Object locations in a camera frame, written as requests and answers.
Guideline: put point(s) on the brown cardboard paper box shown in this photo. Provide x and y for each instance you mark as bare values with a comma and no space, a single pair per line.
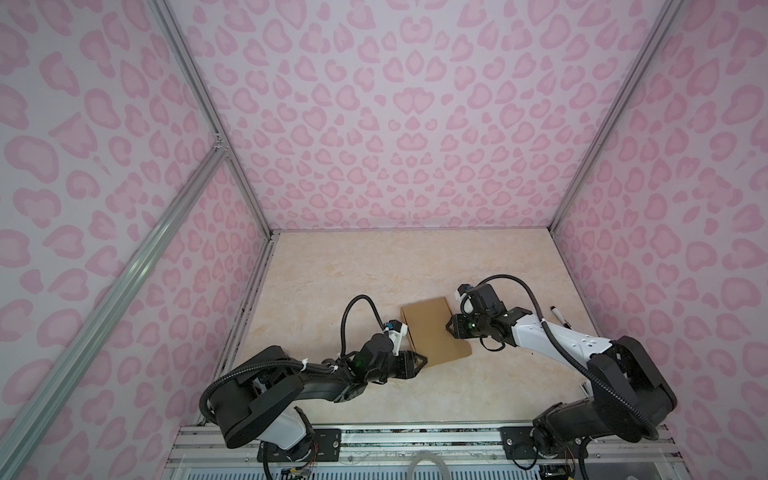
427,333

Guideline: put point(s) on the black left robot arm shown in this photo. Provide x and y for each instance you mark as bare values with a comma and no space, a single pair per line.
255,401

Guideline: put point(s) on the aluminium frame post left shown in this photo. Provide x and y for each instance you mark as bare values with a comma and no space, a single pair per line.
181,51

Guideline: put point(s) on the aluminium frame post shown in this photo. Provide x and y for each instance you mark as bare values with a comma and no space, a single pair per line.
653,44
181,51

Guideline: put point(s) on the aluminium frame post right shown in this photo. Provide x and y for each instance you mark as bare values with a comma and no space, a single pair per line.
653,44

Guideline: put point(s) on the black marker pen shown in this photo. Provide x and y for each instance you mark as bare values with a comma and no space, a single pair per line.
560,317

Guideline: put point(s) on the diagonal aluminium frame bar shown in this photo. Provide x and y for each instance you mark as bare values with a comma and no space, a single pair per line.
38,414

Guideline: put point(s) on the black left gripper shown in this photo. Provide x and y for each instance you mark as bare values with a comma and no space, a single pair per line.
410,357

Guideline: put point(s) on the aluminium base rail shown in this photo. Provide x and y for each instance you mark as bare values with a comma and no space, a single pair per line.
464,450

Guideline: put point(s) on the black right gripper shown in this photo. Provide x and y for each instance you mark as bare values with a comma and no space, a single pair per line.
457,329

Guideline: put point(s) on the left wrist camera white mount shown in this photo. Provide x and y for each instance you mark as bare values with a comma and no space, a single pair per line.
396,332

